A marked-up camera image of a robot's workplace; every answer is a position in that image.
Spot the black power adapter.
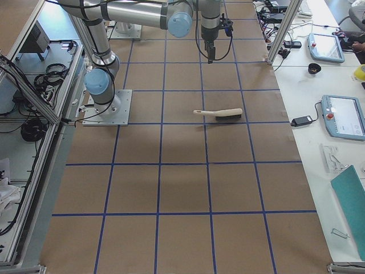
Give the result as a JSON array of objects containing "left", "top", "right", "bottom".
[{"left": 290, "top": 115, "right": 314, "bottom": 127}]

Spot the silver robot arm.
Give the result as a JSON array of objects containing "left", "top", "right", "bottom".
[{"left": 56, "top": 1, "right": 233, "bottom": 126}]

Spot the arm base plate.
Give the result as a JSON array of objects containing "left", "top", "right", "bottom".
[
  {"left": 82, "top": 90, "right": 133, "bottom": 126},
  {"left": 107, "top": 21, "right": 142, "bottom": 40}
]

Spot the yellow tape roll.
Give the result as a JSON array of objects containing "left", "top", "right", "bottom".
[{"left": 354, "top": 64, "right": 365, "bottom": 81}]

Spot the blue teach pendant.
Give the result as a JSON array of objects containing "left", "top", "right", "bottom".
[
  {"left": 321, "top": 95, "right": 364, "bottom": 141},
  {"left": 307, "top": 33, "right": 345, "bottom": 63}
]

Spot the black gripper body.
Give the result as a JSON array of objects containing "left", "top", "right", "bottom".
[{"left": 201, "top": 13, "right": 233, "bottom": 43}]

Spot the small black bowl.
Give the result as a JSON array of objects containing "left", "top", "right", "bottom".
[{"left": 307, "top": 63, "right": 322, "bottom": 75}]

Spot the beige hand brush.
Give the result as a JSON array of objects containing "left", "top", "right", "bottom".
[{"left": 193, "top": 108, "right": 243, "bottom": 120}]

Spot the blue teach pendant far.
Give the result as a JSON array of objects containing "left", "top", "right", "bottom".
[{"left": 307, "top": 33, "right": 345, "bottom": 63}]

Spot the green folder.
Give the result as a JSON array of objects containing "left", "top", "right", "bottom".
[{"left": 331, "top": 166, "right": 364, "bottom": 261}]

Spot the blue teach pendant near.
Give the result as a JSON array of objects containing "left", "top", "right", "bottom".
[{"left": 321, "top": 95, "right": 364, "bottom": 141}]

